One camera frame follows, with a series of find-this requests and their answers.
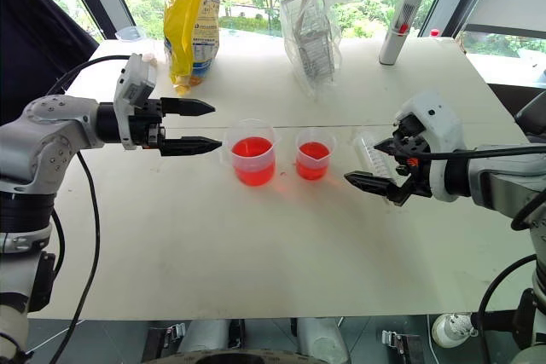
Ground empty clear plastic cup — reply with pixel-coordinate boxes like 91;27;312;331
114;26;147;42

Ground large beaker red liquid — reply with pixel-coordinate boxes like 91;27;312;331
220;118;281;188

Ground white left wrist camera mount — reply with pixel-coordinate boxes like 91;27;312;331
112;53;158;151

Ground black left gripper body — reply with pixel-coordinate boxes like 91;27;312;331
126;99;166;152

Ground clear plastic graduated tube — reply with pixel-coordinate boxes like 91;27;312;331
350;128;402;180

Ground silver white cylinder bottle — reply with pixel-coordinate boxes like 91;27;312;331
378;0;426;68

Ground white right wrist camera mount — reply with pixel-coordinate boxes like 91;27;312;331
393;90;465;204

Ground dark cloth curtain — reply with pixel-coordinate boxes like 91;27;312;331
0;0;100;127

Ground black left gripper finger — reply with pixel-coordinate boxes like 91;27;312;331
160;97;216;118
160;136;224;158

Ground yellow snack bag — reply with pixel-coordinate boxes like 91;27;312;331
163;0;225;97

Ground metal strap buckle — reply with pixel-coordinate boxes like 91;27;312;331
380;329;411;357
163;322;187;343

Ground grey card package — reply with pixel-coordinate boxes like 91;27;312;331
281;0;334;82

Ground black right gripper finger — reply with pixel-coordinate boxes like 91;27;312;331
343;170;418;208
374;136;403;156

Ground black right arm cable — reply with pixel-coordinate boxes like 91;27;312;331
400;145;546;364

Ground clear plastic bag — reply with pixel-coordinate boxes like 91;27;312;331
278;0;375;101

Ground small beaker red liquid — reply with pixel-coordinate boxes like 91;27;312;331
294;126;338;182

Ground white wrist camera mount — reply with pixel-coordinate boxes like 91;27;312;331
393;90;465;204
112;53;158;151

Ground white round bottle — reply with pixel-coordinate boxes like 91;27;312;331
431;312;479;350

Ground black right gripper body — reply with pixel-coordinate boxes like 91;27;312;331
392;113;433;199

